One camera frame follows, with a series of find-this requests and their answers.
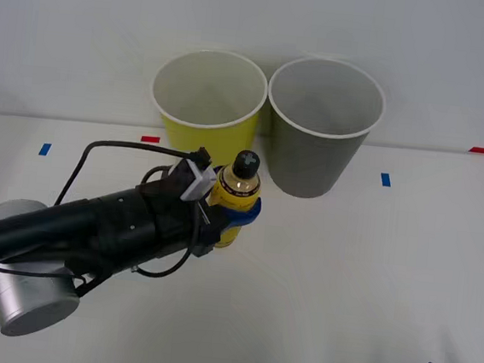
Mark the yellow-green plastic bin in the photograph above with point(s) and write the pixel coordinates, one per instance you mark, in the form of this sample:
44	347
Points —
203	139

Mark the grey plastic bin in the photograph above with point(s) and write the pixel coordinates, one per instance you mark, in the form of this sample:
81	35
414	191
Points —
312	162

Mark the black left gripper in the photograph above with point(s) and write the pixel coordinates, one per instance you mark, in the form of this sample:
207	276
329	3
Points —
169	221

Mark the yellow bottle with black cap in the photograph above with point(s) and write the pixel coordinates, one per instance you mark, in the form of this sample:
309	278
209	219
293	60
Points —
239	185

